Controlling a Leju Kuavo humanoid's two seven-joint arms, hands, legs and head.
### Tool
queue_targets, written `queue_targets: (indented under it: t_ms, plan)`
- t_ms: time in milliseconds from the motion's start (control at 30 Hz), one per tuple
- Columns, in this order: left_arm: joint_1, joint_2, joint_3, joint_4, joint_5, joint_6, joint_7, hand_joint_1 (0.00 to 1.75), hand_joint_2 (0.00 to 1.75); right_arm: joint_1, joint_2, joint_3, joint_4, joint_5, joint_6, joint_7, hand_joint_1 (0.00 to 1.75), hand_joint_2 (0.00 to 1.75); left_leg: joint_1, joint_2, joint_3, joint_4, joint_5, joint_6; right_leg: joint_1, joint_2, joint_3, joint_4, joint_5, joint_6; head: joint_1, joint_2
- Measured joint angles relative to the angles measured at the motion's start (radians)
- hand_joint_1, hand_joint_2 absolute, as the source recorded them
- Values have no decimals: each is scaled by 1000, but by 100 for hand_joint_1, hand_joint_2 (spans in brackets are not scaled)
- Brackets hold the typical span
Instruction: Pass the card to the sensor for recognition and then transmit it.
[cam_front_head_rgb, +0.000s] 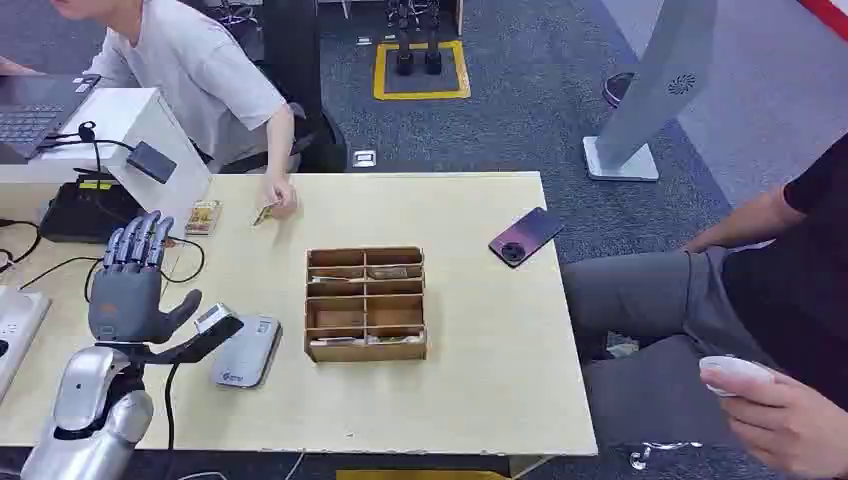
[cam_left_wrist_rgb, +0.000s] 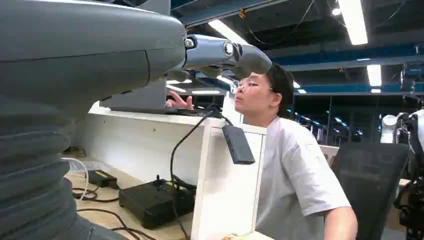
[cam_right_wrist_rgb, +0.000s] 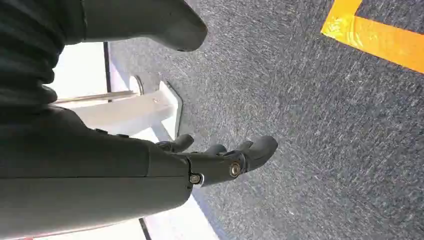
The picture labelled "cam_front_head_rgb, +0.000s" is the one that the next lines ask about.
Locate person in pale shirt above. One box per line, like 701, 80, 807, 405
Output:
0, 0, 313, 221

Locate purple smartphone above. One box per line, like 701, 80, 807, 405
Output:
488, 207, 566, 269

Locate white power strip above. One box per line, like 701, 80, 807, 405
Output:
0, 286, 52, 402

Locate grey flat card reader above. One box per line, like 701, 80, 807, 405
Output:
210, 314, 284, 390

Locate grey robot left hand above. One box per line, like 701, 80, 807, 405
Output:
87, 210, 203, 346

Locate black device with yellow label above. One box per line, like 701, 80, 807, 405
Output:
39, 177, 146, 245

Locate person in dark shirt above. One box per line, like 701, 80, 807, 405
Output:
561, 132, 848, 480

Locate black power adapter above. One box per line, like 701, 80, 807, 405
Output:
125, 140, 179, 185

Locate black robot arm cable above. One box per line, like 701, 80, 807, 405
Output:
162, 362, 183, 458

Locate dark laptop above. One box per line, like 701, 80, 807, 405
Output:
0, 74, 102, 160

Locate black office chair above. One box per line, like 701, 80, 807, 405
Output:
218, 0, 349, 175

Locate black round base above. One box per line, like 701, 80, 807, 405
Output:
601, 71, 637, 109

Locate yellow floor tape square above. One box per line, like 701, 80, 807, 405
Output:
372, 40, 472, 102

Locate black robot legs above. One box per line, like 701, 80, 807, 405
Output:
386, 0, 444, 77

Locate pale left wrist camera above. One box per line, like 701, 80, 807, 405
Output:
193, 303, 231, 336

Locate grey kiosk stand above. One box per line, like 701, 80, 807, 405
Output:
582, 0, 720, 183

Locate person's hand holding controller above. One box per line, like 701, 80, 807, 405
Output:
698, 367, 848, 480

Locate stack of printed cards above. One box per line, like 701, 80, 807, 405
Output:
184, 199, 223, 237

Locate white handheld controller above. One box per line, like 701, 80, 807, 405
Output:
698, 355, 776, 399

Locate white box stand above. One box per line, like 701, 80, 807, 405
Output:
0, 87, 213, 221

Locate wooden compartment card box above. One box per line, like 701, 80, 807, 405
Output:
303, 246, 429, 364

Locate person's hand holding card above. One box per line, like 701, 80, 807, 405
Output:
261, 173, 299, 221

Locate black cable on desk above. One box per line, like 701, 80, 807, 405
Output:
18, 235, 207, 304

